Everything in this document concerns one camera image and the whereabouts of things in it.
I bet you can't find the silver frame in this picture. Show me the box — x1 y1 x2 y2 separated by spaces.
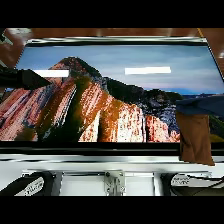
0 35 224 197

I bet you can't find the brown garment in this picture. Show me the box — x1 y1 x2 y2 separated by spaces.
175 111 216 167

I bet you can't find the blue garment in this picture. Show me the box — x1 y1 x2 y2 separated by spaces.
174 94 224 118

